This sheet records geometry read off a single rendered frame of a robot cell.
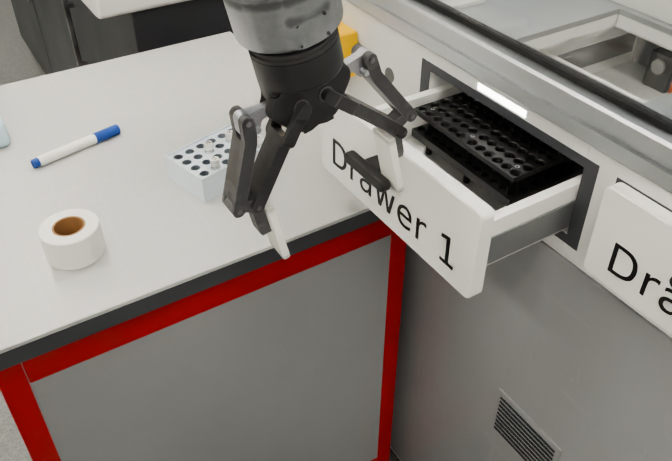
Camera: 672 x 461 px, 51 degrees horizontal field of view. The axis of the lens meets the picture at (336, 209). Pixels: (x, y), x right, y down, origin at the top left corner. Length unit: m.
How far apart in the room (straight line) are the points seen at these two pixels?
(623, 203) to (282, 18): 0.38
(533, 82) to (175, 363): 0.56
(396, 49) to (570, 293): 0.39
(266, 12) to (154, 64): 0.82
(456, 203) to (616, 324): 0.24
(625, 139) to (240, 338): 0.55
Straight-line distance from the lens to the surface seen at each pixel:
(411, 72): 0.96
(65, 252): 0.88
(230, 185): 0.63
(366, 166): 0.74
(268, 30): 0.54
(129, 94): 1.25
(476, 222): 0.67
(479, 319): 1.02
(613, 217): 0.74
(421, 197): 0.73
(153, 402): 0.99
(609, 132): 0.74
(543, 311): 0.91
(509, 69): 0.81
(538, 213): 0.76
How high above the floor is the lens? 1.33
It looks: 38 degrees down
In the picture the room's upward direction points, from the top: straight up
